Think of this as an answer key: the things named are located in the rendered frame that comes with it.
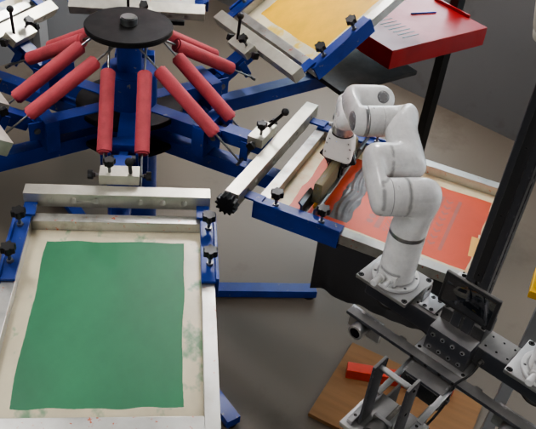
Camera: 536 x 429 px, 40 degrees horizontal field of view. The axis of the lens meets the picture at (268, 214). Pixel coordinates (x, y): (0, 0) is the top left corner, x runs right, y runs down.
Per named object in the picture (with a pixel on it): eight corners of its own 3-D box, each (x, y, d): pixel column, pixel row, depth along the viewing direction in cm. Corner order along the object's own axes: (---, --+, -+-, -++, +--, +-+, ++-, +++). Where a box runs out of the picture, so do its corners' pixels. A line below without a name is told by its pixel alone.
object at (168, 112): (269, 107, 302) (272, 81, 294) (168, 208, 244) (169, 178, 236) (101, 53, 324) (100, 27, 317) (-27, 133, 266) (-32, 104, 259)
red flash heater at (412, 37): (414, 10, 380) (420, -12, 373) (481, 48, 352) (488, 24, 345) (322, 31, 350) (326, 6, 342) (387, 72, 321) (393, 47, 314)
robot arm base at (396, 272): (395, 306, 188) (407, 260, 179) (356, 280, 194) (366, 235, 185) (427, 278, 198) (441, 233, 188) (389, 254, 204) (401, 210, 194)
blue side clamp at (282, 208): (341, 240, 238) (344, 223, 234) (336, 248, 234) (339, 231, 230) (258, 208, 246) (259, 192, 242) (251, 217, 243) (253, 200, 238)
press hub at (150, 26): (192, 283, 350) (207, 12, 267) (147, 338, 321) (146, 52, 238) (121, 254, 361) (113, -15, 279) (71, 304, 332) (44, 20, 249)
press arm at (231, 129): (271, 149, 266) (272, 137, 263) (264, 157, 262) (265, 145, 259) (229, 134, 271) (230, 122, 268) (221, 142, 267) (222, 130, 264)
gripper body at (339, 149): (325, 129, 244) (320, 157, 251) (353, 139, 241) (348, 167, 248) (333, 119, 250) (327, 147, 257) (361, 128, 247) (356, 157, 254)
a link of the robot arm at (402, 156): (422, 84, 195) (353, 82, 192) (455, 202, 175) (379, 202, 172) (406, 119, 207) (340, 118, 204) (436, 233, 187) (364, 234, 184)
